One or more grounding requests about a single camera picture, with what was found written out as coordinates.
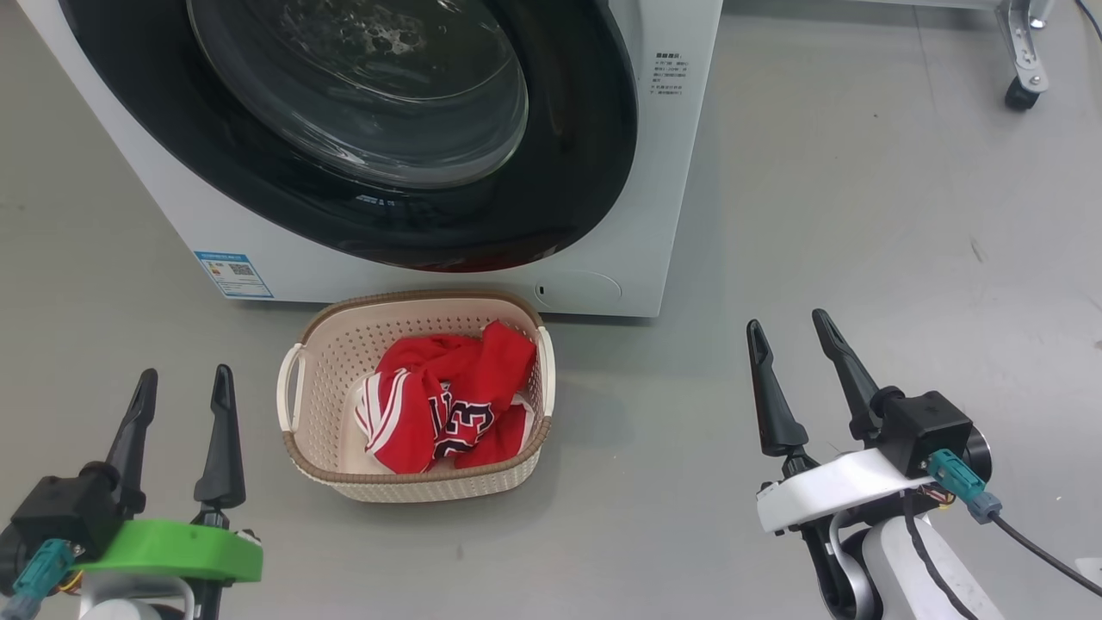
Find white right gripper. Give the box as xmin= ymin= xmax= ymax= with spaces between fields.
xmin=746 ymin=308 xmax=935 ymax=535

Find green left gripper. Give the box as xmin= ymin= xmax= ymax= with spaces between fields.
xmin=79 ymin=364 xmax=264 ymax=585

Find red white numbered jersey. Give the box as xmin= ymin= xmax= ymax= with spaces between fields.
xmin=355 ymin=320 xmax=539 ymax=474

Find red shorts with white trim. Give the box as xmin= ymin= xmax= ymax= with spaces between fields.
xmin=456 ymin=392 xmax=539 ymax=470

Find washing machine door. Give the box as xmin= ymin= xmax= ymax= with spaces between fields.
xmin=59 ymin=0 xmax=640 ymax=273

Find cream perforated laundry basket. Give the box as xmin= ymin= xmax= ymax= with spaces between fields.
xmin=276 ymin=290 xmax=556 ymax=504

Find white washing machine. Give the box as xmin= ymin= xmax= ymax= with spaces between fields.
xmin=15 ymin=0 xmax=724 ymax=318

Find blue energy label sticker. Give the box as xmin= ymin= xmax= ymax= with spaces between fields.
xmin=194 ymin=251 xmax=275 ymax=300

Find oval filter access cover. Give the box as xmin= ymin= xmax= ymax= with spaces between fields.
xmin=534 ymin=270 xmax=623 ymax=312

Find small printed text label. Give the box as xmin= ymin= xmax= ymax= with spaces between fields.
xmin=653 ymin=52 xmax=691 ymax=96

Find metal leg with caster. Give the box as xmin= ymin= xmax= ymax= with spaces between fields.
xmin=994 ymin=0 xmax=1056 ymax=111

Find white partition board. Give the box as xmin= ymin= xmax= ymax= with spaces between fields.
xmin=723 ymin=0 xmax=1004 ymax=11

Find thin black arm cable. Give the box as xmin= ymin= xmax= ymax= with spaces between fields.
xmin=900 ymin=495 xmax=982 ymax=620

